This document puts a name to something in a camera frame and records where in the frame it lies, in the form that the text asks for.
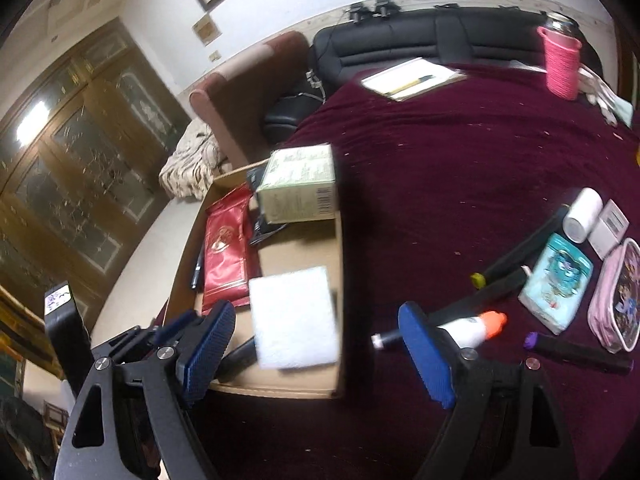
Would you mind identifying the white-capped black marker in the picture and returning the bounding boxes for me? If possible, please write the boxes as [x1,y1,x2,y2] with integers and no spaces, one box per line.
[371,331,407,352]

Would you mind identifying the cardboard box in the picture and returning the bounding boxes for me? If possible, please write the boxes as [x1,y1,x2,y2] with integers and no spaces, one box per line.
[164,157,347,402]

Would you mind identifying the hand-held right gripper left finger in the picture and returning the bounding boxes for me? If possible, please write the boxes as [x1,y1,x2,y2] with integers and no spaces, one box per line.
[54,301,237,480]

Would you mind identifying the white notebook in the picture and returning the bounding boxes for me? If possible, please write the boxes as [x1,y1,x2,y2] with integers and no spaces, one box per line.
[359,56,469,103]

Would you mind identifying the white glue bottle orange cap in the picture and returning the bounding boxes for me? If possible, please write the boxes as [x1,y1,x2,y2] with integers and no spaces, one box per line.
[436,310,509,349]

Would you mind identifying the black marker pen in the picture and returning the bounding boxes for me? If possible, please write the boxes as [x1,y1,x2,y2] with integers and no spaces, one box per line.
[426,265,532,327]
[214,336,259,385]
[189,249,207,292]

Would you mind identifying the light blue tissue pack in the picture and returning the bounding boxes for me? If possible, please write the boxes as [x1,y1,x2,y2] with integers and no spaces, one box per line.
[517,231,595,337]

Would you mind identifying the pink pouch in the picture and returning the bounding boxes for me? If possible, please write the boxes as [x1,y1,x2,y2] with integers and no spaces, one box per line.
[586,236,640,355]

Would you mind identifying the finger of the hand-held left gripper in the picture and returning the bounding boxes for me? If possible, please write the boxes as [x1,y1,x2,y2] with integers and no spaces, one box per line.
[92,309,202,363]

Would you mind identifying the white charger cable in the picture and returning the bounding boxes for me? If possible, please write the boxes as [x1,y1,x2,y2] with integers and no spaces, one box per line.
[304,71,328,103]

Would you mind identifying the small white box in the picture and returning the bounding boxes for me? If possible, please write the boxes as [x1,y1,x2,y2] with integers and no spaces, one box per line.
[586,199,631,262]

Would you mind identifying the yellow pen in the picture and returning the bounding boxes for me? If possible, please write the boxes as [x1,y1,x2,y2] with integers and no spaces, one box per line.
[386,74,437,97]

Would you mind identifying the green white carton box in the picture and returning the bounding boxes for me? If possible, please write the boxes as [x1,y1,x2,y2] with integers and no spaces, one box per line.
[254,143,339,224]

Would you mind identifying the white sponge pad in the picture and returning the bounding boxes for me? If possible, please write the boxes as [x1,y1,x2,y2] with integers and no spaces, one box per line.
[247,265,342,372]

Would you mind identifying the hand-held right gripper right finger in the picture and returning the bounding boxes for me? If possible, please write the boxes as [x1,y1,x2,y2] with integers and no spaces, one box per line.
[397,301,581,480]

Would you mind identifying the red snack packet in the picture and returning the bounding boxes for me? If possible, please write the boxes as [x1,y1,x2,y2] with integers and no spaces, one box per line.
[201,184,262,314]

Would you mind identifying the white plastic bottle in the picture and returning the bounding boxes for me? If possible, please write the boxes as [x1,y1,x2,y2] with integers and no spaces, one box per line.
[561,186,604,244]

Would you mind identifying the yellow-capped black marker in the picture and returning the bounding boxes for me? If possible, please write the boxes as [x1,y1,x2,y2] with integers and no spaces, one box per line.
[469,204,572,289]

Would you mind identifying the purple-capped black marker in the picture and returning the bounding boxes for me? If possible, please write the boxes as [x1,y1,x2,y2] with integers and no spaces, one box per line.
[522,331,635,377]

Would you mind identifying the patterned beige blanket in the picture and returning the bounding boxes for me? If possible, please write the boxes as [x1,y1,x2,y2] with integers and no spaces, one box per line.
[158,121,232,202]

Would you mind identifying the wooden glass-panel doors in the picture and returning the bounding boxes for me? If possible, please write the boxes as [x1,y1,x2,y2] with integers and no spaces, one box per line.
[0,16,194,323]

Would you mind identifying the pink knitted bottle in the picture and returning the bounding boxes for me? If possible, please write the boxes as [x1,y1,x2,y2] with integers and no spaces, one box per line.
[536,11,584,102]

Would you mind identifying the brown armchair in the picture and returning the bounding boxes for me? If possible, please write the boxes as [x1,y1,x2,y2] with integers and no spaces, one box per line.
[188,30,312,172]

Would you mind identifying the black leather sofa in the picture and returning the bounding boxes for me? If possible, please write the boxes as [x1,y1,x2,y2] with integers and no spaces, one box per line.
[262,6,603,145]

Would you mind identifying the wall plaque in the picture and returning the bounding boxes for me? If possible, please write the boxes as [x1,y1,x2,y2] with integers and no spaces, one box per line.
[191,13,223,48]

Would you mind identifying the white cloth gloves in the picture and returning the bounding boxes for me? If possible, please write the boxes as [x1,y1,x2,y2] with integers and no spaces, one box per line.
[579,64,635,127]

